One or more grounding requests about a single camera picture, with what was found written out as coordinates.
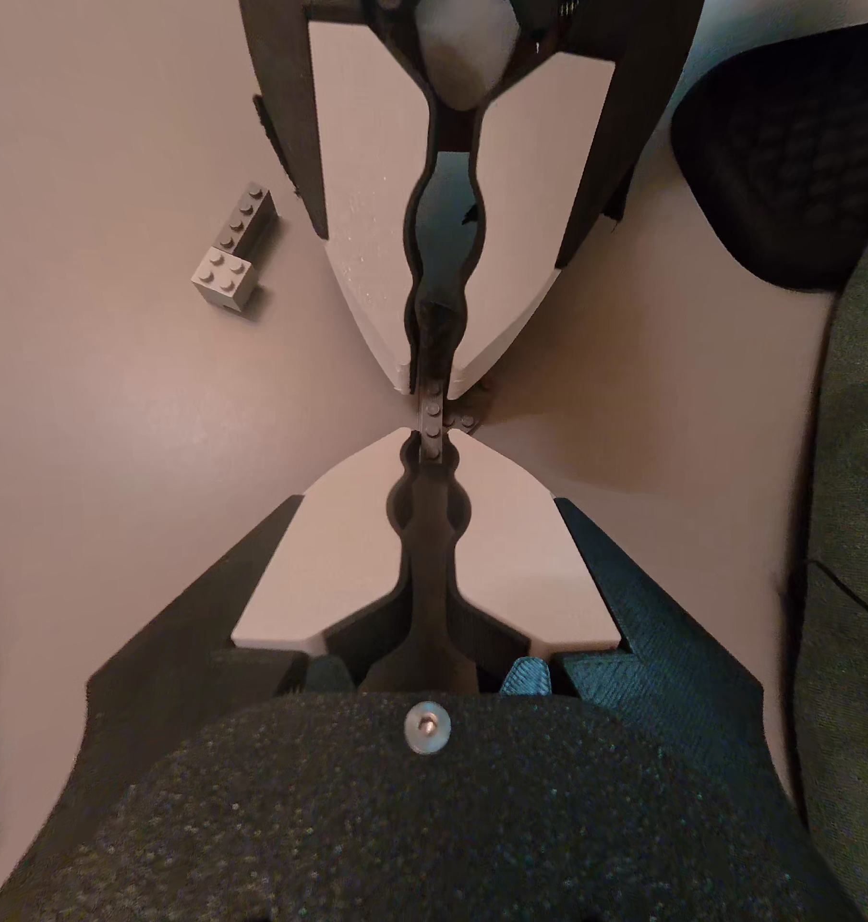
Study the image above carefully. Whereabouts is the light grey square toy brick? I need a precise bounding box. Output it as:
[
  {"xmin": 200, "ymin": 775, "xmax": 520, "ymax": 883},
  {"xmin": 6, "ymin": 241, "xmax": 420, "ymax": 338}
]
[{"xmin": 191, "ymin": 244, "xmax": 257, "ymax": 313}]

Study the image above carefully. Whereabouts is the dark grey long toy brick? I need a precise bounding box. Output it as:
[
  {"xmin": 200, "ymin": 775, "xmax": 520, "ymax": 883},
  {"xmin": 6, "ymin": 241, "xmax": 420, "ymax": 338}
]
[{"xmin": 217, "ymin": 183, "xmax": 281, "ymax": 258}]

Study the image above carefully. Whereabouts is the dark grey narrow studded plate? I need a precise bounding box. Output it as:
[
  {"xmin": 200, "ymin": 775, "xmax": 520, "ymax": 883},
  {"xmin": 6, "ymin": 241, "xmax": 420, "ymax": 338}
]
[{"xmin": 417, "ymin": 379, "xmax": 451, "ymax": 462}]

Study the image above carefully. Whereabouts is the dark grey round studded plate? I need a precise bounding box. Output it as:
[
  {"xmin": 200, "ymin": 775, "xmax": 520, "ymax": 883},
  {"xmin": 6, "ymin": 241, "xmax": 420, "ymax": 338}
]
[{"xmin": 445, "ymin": 388, "xmax": 490, "ymax": 435}]

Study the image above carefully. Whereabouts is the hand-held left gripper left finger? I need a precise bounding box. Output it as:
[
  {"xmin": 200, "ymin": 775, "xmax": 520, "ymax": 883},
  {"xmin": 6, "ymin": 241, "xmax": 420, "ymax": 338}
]
[{"xmin": 229, "ymin": 427, "xmax": 421, "ymax": 687}]

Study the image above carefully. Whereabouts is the black office chair seat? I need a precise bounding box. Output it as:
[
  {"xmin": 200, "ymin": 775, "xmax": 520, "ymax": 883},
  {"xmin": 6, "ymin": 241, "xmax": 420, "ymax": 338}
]
[{"xmin": 669, "ymin": 22, "xmax": 868, "ymax": 293}]

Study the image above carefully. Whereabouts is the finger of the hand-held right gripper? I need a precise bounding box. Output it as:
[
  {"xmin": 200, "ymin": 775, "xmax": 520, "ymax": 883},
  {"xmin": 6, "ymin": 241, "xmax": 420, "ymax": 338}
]
[
  {"xmin": 308, "ymin": 20, "xmax": 438, "ymax": 397},
  {"xmin": 445, "ymin": 50, "xmax": 617, "ymax": 402}
]

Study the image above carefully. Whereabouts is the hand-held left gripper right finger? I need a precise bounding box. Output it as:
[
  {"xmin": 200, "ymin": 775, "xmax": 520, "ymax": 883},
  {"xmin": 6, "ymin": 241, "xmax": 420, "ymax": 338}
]
[{"xmin": 446, "ymin": 428, "xmax": 622, "ymax": 679}]

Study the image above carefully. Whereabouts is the person's green clothing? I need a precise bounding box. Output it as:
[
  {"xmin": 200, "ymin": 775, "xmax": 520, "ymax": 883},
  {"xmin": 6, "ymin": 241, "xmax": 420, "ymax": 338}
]
[{"xmin": 793, "ymin": 207, "xmax": 868, "ymax": 883}]

